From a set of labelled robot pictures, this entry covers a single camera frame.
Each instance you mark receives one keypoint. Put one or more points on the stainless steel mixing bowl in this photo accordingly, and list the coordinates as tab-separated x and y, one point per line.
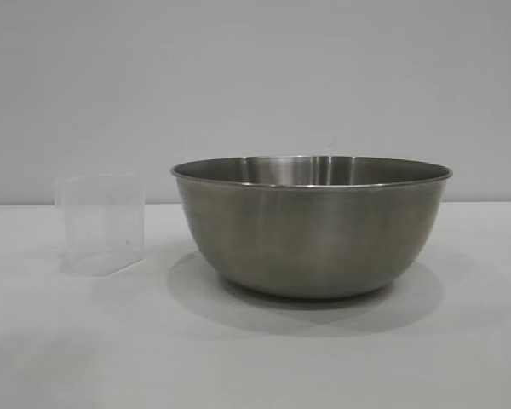
315	234

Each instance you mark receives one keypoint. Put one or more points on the clear plastic measuring cup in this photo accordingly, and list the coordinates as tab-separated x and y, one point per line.
98	221

